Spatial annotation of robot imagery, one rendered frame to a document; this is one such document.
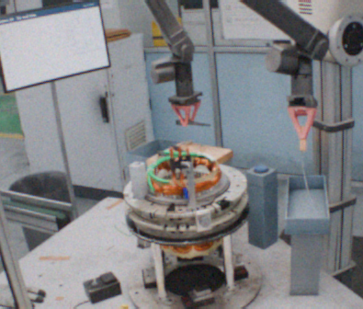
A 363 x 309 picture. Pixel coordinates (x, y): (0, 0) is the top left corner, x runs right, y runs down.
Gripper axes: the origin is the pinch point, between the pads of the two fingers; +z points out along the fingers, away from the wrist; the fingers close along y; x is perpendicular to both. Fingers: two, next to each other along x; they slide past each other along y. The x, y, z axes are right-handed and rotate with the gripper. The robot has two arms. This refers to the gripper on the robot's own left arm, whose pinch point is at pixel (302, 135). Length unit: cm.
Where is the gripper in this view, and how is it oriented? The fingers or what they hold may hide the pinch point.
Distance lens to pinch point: 125.0
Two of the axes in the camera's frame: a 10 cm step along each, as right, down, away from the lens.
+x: 9.2, 0.0, -3.8
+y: -3.8, -0.3, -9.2
